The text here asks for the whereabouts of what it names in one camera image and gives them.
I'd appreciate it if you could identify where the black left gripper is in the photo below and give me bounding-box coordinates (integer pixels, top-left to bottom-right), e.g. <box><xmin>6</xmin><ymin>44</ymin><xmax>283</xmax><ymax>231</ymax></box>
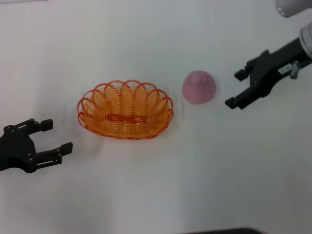
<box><xmin>0</xmin><ymin>118</ymin><xmax>74</xmax><ymax>174</ymax></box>

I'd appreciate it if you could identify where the orange plastic wire basket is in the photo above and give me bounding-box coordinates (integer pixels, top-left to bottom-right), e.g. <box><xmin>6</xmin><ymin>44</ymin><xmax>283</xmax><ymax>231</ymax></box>
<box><xmin>77</xmin><ymin>79</ymin><xmax>174</xmax><ymax>140</ymax></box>

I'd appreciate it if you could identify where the right gripper cable with plug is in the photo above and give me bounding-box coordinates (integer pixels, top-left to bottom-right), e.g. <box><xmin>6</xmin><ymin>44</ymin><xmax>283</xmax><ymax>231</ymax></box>
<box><xmin>290</xmin><ymin>60</ymin><xmax>312</xmax><ymax>79</ymax></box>

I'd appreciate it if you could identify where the black rounded robot base part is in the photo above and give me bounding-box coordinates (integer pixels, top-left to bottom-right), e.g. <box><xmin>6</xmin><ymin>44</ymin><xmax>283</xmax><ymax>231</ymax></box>
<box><xmin>185</xmin><ymin>227</ymin><xmax>264</xmax><ymax>234</ymax></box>

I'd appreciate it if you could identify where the pink fuzzy peach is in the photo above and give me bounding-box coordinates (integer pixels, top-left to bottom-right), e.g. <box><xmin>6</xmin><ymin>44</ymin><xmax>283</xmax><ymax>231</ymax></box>
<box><xmin>182</xmin><ymin>70</ymin><xmax>217</xmax><ymax>105</ymax></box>

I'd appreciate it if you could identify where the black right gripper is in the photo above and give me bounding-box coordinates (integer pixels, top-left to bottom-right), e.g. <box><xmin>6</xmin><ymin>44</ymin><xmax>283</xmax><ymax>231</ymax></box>
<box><xmin>224</xmin><ymin>36</ymin><xmax>308</xmax><ymax>111</ymax></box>

